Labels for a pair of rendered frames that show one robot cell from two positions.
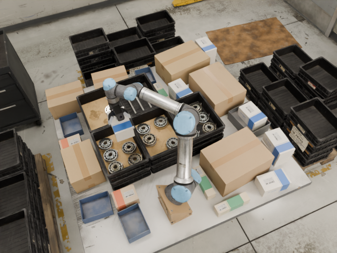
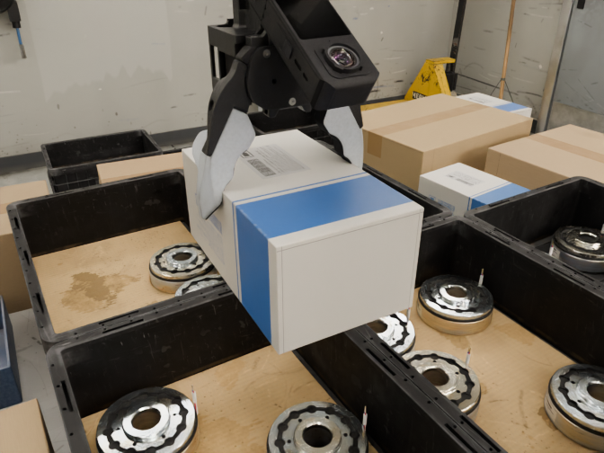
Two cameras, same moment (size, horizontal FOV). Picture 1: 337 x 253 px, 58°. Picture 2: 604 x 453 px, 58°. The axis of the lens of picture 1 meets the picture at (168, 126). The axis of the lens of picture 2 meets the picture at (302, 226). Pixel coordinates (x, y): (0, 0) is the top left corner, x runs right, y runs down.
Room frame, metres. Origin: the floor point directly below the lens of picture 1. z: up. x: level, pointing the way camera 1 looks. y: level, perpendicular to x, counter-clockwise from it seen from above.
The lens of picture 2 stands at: (0.84, 0.37, 1.31)
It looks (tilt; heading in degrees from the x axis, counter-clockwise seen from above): 29 degrees down; 351
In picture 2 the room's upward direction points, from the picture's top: straight up
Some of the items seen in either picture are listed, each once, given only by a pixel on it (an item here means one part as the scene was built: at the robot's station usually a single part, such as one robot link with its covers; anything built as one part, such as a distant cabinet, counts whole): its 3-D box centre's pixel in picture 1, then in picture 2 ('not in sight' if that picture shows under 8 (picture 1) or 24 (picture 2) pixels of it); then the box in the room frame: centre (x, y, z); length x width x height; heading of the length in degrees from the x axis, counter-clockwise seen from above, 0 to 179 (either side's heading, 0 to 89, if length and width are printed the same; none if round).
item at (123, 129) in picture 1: (120, 123); (288, 222); (1.25, 0.32, 1.09); 0.20 x 0.12 x 0.09; 19
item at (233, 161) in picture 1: (234, 160); not in sight; (1.07, -0.45, 0.80); 0.40 x 0.30 x 0.20; 116
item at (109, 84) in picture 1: (111, 88); not in sight; (1.27, 0.32, 1.41); 0.09 x 0.08 x 0.11; 65
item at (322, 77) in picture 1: (317, 89); not in sight; (2.06, -1.54, 0.37); 0.42 x 0.34 x 0.46; 19
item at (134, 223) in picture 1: (133, 222); not in sight; (0.71, 0.27, 0.74); 0.20 x 0.15 x 0.07; 23
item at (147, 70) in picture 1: (145, 78); not in sight; (2.04, 0.18, 0.74); 0.20 x 0.15 x 0.07; 16
